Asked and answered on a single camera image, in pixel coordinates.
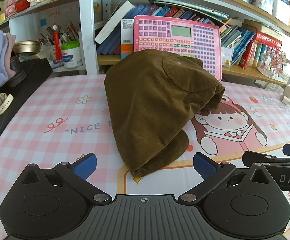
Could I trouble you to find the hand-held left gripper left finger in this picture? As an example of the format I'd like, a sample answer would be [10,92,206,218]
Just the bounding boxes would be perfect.
[18,152,112,205]

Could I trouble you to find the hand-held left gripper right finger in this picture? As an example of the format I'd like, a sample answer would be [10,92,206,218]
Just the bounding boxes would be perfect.
[178,152,278,204]

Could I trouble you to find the brown corduroy pants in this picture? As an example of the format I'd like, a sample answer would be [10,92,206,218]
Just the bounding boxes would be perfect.
[104,49,226,178]

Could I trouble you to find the small white cardboard box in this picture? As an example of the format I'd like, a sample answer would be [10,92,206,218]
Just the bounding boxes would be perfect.
[281,82,290,104]

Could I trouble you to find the pink checkered cartoon table mat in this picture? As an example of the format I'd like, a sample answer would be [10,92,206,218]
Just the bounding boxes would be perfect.
[0,74,290,240]

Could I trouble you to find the pink flower ornament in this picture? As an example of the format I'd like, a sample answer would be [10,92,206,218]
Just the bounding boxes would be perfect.
[257,46,289,79]

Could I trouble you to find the black flat box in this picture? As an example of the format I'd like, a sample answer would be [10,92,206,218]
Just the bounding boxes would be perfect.
[0,58,54,140]

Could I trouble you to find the white wristwatch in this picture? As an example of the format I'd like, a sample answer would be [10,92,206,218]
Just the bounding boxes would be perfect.
[0,93,14,116]

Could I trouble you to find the row of red green books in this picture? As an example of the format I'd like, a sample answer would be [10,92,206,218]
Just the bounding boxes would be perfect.
[238,30,283,68]

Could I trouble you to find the white jar with green lid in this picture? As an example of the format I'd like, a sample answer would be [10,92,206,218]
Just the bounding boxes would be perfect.
[61,41,83,70]

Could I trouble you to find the dark round object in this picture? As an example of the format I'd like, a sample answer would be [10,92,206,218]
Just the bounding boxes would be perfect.
[9,53,28,87]

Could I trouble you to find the white pen holder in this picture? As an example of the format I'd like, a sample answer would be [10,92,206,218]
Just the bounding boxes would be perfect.
[40,42,61,63]

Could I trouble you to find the red tassel ornament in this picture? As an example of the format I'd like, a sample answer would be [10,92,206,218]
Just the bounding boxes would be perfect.
[51,1,63,62]

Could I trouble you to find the white orange box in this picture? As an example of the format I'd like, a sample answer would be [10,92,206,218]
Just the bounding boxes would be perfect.
[121,19,135,60]

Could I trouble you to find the row of dark blue books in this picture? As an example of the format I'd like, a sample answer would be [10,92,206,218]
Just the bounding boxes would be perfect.
[96,4,210,55]

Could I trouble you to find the stack of leaning blue books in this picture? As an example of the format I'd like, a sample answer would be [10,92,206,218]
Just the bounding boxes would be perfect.
[220,17,256,67]

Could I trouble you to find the gold round tin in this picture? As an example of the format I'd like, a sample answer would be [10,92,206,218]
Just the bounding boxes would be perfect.
[13,40,41,55]

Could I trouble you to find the bundle of pens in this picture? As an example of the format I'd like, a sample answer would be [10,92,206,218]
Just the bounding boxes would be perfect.
[36,21,82,47]

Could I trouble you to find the pink toy keyboard tablet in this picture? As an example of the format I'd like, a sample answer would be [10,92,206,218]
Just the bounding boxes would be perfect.
[133,15,222,81]

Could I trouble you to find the thick white book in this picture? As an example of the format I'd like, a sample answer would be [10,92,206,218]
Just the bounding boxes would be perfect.
[94,0,135,44]

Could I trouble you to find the teal flat folder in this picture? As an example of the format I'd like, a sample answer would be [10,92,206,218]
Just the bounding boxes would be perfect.
[147,0,230,20]

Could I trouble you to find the small red box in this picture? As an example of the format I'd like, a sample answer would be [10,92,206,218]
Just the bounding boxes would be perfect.
[5,0,31,18]

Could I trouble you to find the white metal shelf frame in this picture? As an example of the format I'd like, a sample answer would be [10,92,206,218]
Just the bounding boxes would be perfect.
[9,0,110,75]

